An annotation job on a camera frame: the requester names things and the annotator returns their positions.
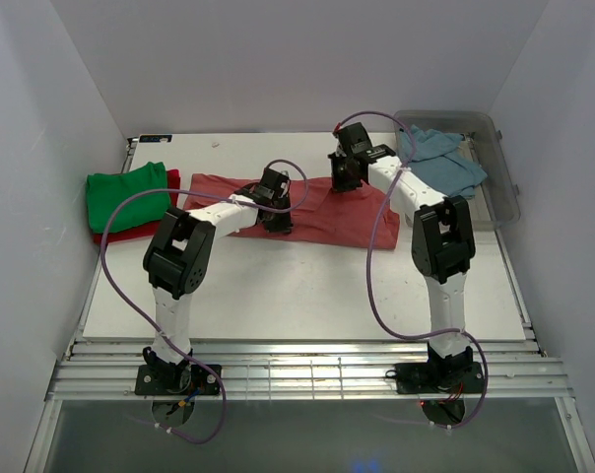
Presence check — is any salmon pink t shirt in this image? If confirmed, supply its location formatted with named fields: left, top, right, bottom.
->
left=181, top=171, right=402, bottom=252

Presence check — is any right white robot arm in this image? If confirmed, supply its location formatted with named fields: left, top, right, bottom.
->
left=328, top=123, right=483, bottom=394

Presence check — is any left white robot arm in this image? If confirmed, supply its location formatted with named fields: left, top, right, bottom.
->
left=135, top=168, right=293, bottom=395

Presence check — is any blue t shirt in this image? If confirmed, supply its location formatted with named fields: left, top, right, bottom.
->
left=398, top=125, right=488, bottom=199

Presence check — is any blue label sticker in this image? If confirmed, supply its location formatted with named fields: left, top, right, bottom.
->
left=138, top=134, right=172, bottom=143

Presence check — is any clear plastic bin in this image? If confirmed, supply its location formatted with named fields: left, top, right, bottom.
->
left=395, top=110, right=520, bottom=230

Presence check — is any folded green t shirt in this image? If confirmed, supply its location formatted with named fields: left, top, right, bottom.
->
left=86, top=162, right=170, bottom=234

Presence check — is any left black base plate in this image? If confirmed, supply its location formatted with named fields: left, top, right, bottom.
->
left=133, top=365, right=220, bottom=396

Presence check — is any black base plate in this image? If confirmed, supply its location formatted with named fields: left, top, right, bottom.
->
left=133, top=365, right=220, bottom=396
left=388, top=362, right=486, bottom=394

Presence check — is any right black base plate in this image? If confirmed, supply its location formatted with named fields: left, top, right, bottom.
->
left=388, top=362, right=486, bottom=394

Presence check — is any aluminium table frame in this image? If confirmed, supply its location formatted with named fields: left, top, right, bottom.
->
left=24, top=135, right=595, bottom=473

